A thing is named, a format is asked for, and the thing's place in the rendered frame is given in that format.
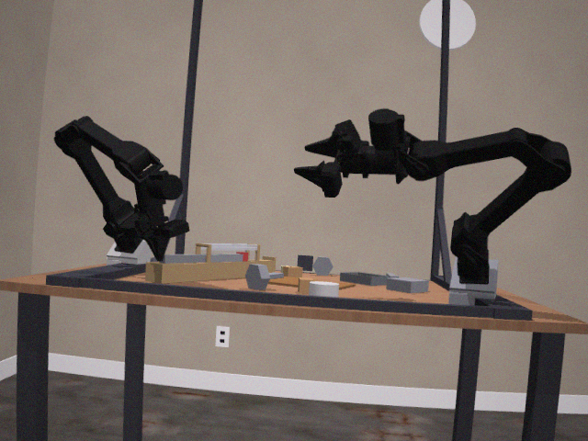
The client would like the white cylinder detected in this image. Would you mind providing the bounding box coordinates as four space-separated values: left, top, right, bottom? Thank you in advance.
309 281 339 298

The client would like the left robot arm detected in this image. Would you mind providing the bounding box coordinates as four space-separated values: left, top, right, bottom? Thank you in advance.
332 108 571 285

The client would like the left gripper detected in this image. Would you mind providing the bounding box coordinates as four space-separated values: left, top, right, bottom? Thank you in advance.
294 136 373 198

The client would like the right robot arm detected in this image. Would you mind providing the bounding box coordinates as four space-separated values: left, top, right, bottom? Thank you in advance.
54 116 183 254

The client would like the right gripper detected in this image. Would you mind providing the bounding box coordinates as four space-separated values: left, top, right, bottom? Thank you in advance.
134 198 189 262

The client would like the clear rectangular channel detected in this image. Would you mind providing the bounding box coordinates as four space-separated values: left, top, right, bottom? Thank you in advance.
200 243 258 263

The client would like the small wooden block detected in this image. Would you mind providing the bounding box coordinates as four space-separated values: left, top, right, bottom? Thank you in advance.
298 277 314 294
283 266 303 277

